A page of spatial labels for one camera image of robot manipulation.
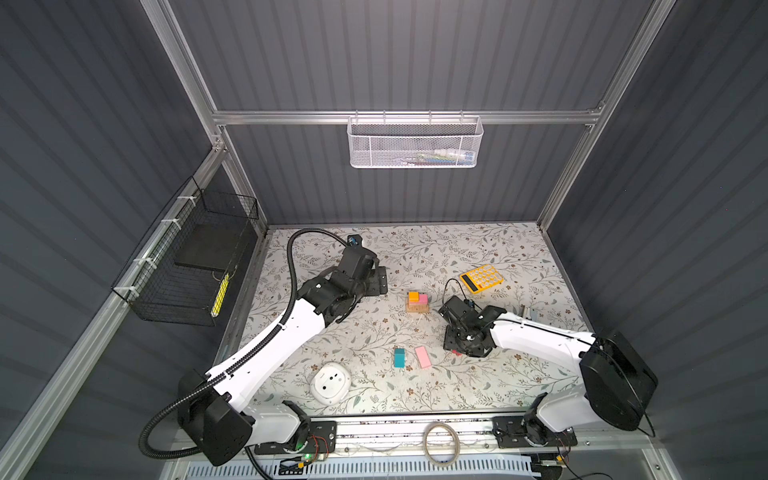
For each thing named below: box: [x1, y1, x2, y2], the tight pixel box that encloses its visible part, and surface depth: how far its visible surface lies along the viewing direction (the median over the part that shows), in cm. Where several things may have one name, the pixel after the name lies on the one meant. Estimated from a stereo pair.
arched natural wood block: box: [406, 300, 430, 313], surface depth 98 cm
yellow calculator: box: [460, 264, 505, 294], surface depth 106 cm
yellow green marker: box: [210, 273, 230, 318], surface depth 69 cm
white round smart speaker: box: [310, 362, 352, 405], surface depth 80 cm
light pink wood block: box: [415, 346, 432, 368], surface depth 88 cm
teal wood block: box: [394, 348, 406, 368], surface depth 88 cm
